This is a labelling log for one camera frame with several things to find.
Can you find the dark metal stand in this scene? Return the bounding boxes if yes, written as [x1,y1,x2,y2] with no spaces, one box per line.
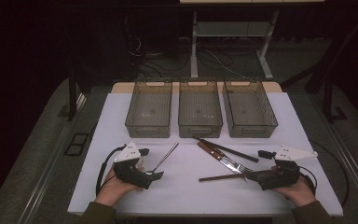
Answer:
[67,66,90,122]
[281,12,349,124]

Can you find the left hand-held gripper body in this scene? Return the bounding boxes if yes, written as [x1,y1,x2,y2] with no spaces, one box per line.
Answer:
[113,142,153,190]

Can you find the person's right hand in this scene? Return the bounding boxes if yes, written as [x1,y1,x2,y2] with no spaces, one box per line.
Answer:
[271,176,316,208]

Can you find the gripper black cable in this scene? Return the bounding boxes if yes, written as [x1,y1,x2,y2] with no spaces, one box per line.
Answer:
[95,144,128,197]
[297,165,319,195]

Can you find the smoky clear plastic bin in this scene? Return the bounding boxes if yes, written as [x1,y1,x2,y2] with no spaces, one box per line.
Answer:
[124,78,173,139]
[222,78,279,139]
[177,77,224,139]

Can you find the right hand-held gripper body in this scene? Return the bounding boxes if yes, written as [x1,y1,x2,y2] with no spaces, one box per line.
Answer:
[255,145,319,191]

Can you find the tangle of black floor cables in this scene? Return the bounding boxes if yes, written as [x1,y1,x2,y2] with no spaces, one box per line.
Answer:
[127,34,191,80]

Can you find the black floor frame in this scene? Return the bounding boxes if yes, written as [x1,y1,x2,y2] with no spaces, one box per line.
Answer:
[63,133,90,157]

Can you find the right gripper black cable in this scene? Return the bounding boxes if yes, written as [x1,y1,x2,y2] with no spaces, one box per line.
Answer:
[297,165,319,195]

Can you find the metal spoon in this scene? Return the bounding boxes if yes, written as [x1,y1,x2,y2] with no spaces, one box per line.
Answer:
[145,142,180,175]

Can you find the wooden-handled fork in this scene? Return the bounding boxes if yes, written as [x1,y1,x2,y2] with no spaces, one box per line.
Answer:
[200,140,254,174]

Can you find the person's left hand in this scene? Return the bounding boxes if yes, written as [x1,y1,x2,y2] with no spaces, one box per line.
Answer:
[94,170,144,207]

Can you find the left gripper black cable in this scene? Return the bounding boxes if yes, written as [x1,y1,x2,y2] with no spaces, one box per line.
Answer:
[95,144,128,197]

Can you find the white floor cable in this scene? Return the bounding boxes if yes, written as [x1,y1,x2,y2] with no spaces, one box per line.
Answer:
[204,49,250,78]

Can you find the white metal-legged desk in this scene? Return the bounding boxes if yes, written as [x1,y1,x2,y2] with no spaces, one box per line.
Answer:
[179,0,325,80]

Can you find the thin black floor cable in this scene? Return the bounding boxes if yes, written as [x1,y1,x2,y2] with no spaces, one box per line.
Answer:
[310,140,351,208]

